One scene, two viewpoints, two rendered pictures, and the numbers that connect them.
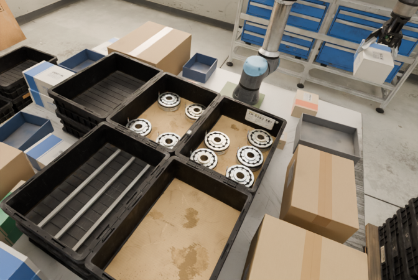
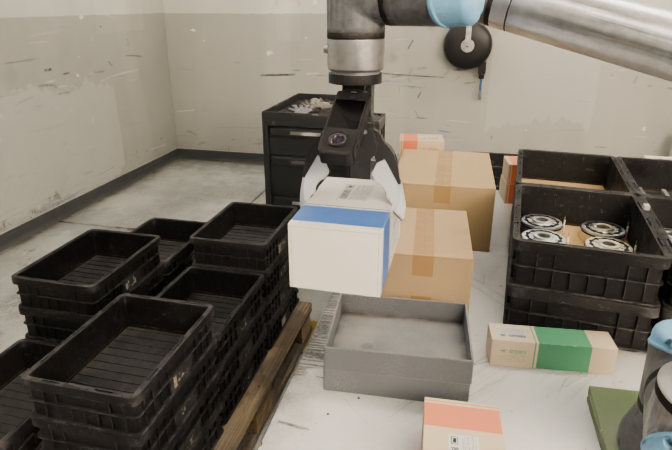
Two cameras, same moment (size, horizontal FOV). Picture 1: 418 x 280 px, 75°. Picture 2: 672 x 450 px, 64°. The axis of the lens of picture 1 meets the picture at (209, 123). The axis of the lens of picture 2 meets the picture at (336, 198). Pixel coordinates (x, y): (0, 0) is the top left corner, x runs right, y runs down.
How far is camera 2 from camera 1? 201 cm
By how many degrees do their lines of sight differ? 117
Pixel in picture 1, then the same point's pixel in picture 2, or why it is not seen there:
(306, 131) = (445, 354)
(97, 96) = not seen: outside the picture
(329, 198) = (419, 218)
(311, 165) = (447, 239)
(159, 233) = not seen: hidden behind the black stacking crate
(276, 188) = (476, 293)
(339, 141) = (366, 345)
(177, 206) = not seen: hidden behind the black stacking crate
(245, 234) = (498, 255)
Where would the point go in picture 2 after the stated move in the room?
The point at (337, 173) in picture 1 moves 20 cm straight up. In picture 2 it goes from (406, 237) to (409, 157)
